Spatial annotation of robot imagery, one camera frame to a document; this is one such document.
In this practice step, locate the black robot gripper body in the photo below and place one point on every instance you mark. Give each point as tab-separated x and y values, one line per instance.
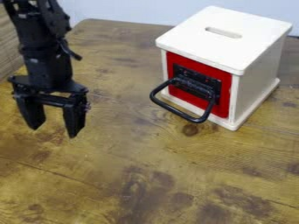
48	84

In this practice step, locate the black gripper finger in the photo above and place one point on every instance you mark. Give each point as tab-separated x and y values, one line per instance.
31	109
74	115

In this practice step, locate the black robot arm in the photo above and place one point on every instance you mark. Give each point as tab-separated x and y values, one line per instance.
42	24

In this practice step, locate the red drawer front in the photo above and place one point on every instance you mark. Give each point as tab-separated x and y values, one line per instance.
207	77

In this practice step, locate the white wooden box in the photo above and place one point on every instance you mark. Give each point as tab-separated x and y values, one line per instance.
241	44

